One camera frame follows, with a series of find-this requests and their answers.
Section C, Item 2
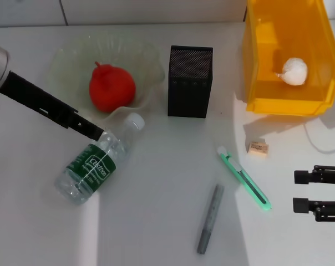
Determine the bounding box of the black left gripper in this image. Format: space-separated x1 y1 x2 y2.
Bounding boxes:
0 70 105 141

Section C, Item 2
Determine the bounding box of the clear green-label water bottle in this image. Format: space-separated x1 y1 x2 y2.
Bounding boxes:
54 112 145 206

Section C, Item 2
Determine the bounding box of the beige eraser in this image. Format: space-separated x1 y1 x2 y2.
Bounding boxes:
247 140 270 159

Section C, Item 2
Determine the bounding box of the green utility knife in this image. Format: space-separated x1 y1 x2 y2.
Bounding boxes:
216 146 272 212

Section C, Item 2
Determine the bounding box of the white paper ball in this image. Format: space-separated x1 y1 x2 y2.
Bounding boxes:
274 57 309 86

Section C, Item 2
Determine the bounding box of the green glass fruit bowl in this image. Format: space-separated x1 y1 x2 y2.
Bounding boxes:
47 33 165 122

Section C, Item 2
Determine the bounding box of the grey marker pen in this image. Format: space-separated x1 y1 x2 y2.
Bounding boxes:
196 182 226 255

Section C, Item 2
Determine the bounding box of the black mesh pen holder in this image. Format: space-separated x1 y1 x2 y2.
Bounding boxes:
167 45 214 119

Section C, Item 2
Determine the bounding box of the yellow plastic bin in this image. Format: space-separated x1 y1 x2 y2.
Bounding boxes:
241 0 335 116

